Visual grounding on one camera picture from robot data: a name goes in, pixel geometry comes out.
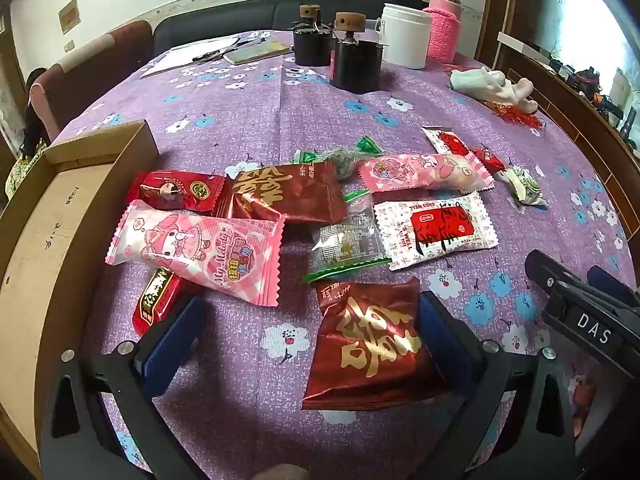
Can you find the pale blue cloth glove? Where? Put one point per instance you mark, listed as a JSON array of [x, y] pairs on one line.
[[475, 80]]

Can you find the pink knit-covered bottle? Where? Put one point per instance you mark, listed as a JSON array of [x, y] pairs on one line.
[[442, 30]]

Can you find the small pink cartoon snack packet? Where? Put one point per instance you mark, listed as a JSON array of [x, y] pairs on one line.
[[425, 170]]

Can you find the clear green-edged snack packet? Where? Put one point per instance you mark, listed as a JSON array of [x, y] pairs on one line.
[[345, 240]]

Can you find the black pen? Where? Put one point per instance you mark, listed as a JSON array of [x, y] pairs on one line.
[[210, 55]]

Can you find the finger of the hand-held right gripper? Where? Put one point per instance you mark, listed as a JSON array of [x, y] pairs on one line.
[[610, 282], [542, 267]]

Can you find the small dark red candy bar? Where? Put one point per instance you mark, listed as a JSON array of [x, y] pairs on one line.
[[155, 300]]

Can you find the small white red-label packet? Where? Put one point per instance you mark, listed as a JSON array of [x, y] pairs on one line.
[[450, 142]]

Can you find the white cloth glove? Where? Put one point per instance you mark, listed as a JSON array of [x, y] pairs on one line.
[[517, 92]]

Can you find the small wall plaque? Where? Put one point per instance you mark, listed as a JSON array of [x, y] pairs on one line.
[[69, 17]]

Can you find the large pink cartoon snack packet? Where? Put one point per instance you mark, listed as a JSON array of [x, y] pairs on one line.
[[200, 250]]

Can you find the notebook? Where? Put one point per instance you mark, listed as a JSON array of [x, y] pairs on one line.
[[260, 51]]

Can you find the green twist-wrapped candy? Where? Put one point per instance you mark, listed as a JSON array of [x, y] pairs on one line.
[[345, 160]]

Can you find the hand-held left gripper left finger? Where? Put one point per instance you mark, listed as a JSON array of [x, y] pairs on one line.
[[172, 345]]

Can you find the dark blue sofa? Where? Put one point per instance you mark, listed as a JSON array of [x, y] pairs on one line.
[[225, 22]]

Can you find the bright window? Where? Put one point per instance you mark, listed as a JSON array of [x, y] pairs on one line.
[[600, 10]]

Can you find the large white red-label packet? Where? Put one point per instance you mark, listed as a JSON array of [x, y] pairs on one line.
[[440, 227]]

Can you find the white flat box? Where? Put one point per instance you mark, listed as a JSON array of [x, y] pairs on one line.
[[520, 46]]

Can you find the green and white candy packet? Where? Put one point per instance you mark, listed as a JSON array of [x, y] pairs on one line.
[[525, 190]]

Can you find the dark red gold-print packet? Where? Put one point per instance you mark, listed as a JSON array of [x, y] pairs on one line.
[[300, 195], [370, 340]]

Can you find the brown cardboard box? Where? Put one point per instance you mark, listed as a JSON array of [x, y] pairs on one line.
[[45, 240]]

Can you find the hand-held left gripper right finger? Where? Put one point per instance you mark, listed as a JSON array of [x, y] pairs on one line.
[[445, 345]]

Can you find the purple floral tablecloth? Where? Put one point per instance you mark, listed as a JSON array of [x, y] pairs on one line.
[[425, 105]]

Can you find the red round-logo snack packet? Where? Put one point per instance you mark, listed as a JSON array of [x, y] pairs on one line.
[[195, 190]]

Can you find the black jar with cork lid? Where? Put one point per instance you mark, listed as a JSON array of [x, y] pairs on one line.
[[355, 70], [312, 50]]

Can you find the wooden door with glass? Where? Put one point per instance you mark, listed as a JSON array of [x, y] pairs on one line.
[[10, 110]]

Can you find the wooden cabinet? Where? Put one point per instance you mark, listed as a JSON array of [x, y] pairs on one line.
[[550, 95]]

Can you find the red and black toy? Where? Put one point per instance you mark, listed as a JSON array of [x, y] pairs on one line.
[[585, 80]]

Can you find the white plastic jar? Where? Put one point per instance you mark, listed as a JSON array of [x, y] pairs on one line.
[[405, 40]]

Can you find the red-brown chair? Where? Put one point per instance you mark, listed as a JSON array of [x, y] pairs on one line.
[[100, 60]]

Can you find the small red candy packet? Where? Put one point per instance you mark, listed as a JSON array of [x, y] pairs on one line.
[[487, 160]]

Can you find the white paper sheets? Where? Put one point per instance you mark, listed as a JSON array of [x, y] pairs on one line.
[[175, 57]]

